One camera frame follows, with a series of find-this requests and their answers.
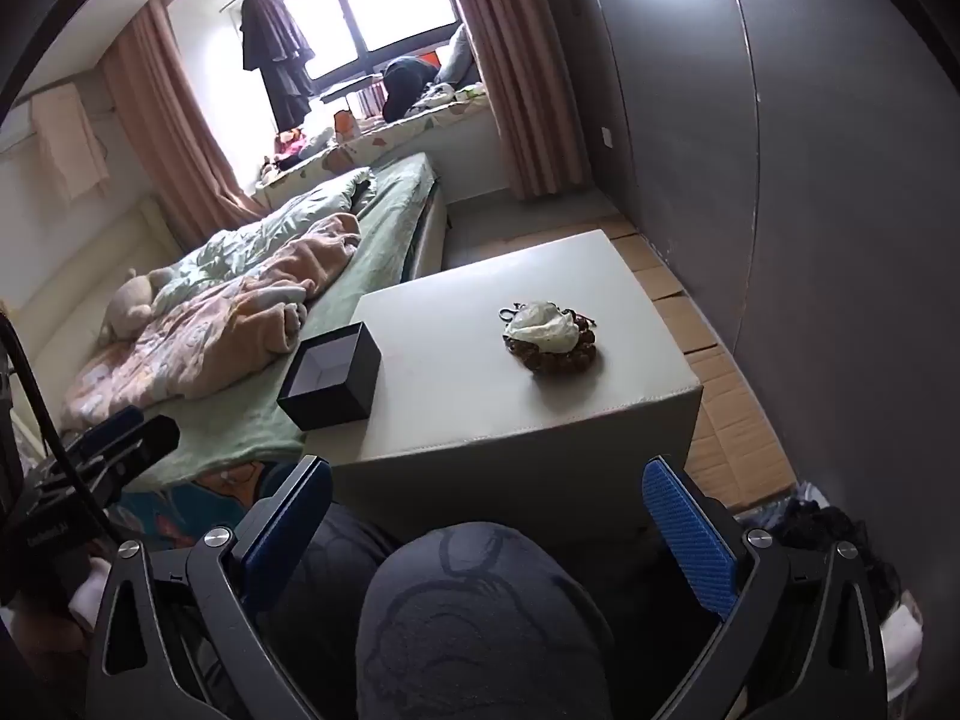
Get person's leg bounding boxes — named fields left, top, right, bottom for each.
left=356, top=521, right=617, bottom=720
left=255, top=502, right=406, bottom=720

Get pink and red toys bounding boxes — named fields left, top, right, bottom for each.
left=262, top=127, right=331, bottom=173

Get black jewelry box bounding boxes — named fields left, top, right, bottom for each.
left=276, top=321, right=384, bottom=432

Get flattened cardboard sheets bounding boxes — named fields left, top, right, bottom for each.
left=592, top=214, right=797, bottom=517

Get dark clothes pile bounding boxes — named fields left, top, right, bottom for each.
left=772, top=480, right=923, bottom=691

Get printed window seat cushion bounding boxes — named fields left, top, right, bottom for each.
left=253, top=85, right=490, bottom=205

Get brown bead bracelet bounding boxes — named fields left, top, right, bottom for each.
left=501, top=305, right=599, bottom=377

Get teal printed cloth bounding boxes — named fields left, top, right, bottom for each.
left=120, top=461, right=301, bottom=550

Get light green quilt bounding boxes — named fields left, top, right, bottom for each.
left=150, top=165, right=376, bottom=316

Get pink fleece blanket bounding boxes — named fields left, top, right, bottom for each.
left=60, top=214, right=362, bottom=432

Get dark grey wardrobe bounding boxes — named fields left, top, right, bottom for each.
left=544, top=0, right=960, bottom=616

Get black bag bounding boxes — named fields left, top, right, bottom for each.
left=381, top=56, right=443, bottom=123

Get person's right leg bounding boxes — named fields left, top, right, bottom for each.
left=356, top=521, right=617, bottom=720

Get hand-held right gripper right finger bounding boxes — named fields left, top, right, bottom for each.
left=643, top=454, right=890, bottom=720

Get grey pillow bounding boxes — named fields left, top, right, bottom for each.
left=435, top=22, right=481, bottom=88

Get beige plush toy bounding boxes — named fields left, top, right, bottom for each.
left=94, top=266, right=182, bottom=346

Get white cloth pouch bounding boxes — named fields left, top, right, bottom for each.
left=502, top=300, right=583, bottom=354

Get window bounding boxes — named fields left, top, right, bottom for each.
left=169, top=0, right=462, bottom=100

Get bed with green sheet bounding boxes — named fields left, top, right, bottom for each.
left=60, top=152, right=452, bottom=494

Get white leather table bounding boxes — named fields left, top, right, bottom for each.
left=324, top=229, right=704, bottom=552

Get black cable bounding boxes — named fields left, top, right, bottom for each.
left=0, top=311, right=117, bottom=545

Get pink curtain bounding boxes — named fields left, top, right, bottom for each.
left=435, top=0, right=590, bottom=200
left=101, top=0, right=261, bottom=250

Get person's left leg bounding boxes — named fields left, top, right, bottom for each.
left=255, top=502, right=406, bottom=720

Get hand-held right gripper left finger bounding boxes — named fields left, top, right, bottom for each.
left=86, top=454, right=334, bottom=720

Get hanging dark clothes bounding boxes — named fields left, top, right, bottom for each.
left=238, top=0, right=317, bottom=133

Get white padded headboard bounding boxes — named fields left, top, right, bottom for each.
left=0, top=199, right=185, bottom=391

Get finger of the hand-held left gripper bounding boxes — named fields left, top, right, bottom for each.
left=64, top=405, right=145, bottom=460
left=71, top=415, right=182, bottom=502

